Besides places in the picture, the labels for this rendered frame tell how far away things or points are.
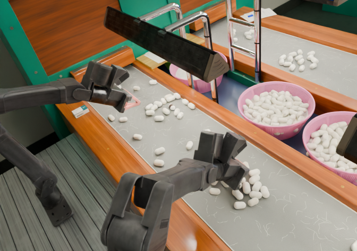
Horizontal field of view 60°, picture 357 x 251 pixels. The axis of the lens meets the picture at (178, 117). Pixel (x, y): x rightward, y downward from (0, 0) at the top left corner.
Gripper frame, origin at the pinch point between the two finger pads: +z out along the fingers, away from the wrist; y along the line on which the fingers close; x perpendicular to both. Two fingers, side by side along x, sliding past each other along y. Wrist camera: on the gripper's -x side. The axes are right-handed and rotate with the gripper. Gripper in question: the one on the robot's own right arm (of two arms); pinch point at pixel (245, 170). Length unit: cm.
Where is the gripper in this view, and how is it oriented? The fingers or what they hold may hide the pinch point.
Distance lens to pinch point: 94.0
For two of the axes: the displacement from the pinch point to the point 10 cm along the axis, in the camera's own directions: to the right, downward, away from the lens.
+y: -5.8, -4.4, 6.9
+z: 7.2, 1.3, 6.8
